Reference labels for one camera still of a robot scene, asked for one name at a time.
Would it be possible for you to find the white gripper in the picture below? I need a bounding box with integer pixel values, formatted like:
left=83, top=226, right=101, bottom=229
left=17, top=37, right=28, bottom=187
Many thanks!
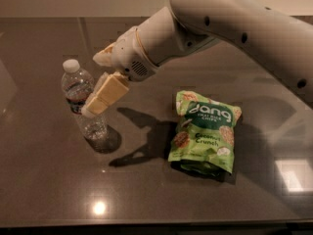
left=81, top=26, right=158, bottom=118

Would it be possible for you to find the clear plastic water bottle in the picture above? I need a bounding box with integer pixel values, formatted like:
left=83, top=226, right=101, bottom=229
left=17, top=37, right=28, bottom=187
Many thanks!
left=61, top=59, right=108, bottom=141

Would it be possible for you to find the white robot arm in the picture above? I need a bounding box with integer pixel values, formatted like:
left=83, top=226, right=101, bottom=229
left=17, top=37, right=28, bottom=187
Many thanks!
left=82, top=0, right=313, bottom=118

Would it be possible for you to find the green Dang chips bag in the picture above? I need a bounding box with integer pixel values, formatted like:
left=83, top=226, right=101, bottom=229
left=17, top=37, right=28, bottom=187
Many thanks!
left=168, top=91, right=242, bottom=176

